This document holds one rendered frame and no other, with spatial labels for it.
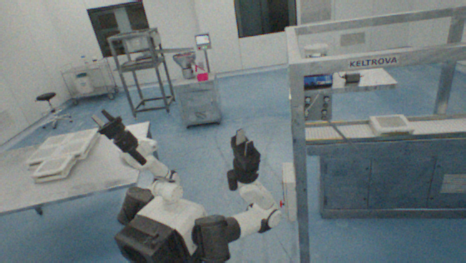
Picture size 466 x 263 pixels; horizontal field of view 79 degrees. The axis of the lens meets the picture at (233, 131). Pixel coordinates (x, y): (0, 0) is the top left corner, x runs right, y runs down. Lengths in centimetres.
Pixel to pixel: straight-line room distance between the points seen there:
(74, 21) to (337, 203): 692
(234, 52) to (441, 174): 541
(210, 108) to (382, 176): 280
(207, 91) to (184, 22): 301
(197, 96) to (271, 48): 318
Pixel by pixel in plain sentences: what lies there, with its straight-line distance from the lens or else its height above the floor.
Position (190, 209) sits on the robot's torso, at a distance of 116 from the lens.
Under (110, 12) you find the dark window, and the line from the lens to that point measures 754.
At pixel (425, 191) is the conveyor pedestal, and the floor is 29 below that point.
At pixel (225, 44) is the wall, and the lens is 706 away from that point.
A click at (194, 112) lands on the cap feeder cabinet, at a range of 454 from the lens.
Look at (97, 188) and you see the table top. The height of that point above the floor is 82.
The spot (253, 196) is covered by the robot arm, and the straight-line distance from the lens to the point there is 103.
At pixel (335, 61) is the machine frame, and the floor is 162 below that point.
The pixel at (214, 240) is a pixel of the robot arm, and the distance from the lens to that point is 105.
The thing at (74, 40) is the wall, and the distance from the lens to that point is 803.
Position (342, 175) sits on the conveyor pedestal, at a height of 48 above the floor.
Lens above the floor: 195
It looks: 27 degrees down
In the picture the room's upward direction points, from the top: 9 degrees counter-clockwise
